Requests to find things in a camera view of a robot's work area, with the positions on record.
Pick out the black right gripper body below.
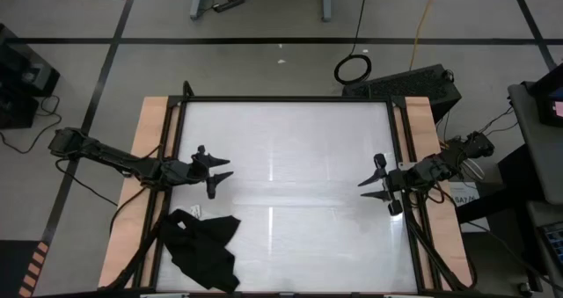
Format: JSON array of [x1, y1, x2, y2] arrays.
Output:
[[386, 164, 426, 194]]

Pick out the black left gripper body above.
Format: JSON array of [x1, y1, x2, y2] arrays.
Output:
[[159, 157, 211, 189]]

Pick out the black towel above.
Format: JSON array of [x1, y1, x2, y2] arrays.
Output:
[[158, 205, 243, 294]]

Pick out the light wooden side board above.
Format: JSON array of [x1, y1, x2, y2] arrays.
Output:
[[99, 96, 182, 289], [392, 96, 474, 289]]

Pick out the white label sheet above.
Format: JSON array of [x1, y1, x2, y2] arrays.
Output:
[[448, 181, 490, 233]]

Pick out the black computer tower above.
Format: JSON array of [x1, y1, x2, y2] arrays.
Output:
[[341, 63, 463, 123]]

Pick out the black desk base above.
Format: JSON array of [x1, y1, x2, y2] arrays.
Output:
[[456, 143, 549, 225]]

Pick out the grey side table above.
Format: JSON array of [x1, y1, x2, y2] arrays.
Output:
[[508, 81, 563, 206], [525, 200, 563, 287]]

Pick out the black power strip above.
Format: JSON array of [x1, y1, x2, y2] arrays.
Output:
[[213, 0, 246, 14]]

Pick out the grey desk leg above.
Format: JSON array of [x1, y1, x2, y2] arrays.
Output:
[[320, 0, 338, 23], [189, 0, 212, 21]]

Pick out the dark keyboard device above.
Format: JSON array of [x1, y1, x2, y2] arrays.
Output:
[[539, 221, 563, 268]]

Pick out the black monitor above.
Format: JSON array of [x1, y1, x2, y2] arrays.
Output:
[[527, 62, 563, 128]]

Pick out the black orange striped floor mat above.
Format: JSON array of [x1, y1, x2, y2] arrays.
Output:
[[0, 239, 50, 298]]

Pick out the black equipment box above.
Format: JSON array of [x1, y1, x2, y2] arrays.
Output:
[[0, 23, 62, 130]]

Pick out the black metal table frame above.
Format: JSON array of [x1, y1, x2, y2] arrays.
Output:
[[105, 81, 479, 296]]

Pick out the thin black cable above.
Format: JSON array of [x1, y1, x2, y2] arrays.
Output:
[[435, 106, 520, 146]]

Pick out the black floor cable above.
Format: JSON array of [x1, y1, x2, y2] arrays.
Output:
[[0, 94, 63, 155]]

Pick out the black coiled cable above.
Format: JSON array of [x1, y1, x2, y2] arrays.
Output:
[[333, 0, 374, 86]]

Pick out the yellow cable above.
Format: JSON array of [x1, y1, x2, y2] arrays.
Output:
[[408, 0, 442, 73]]

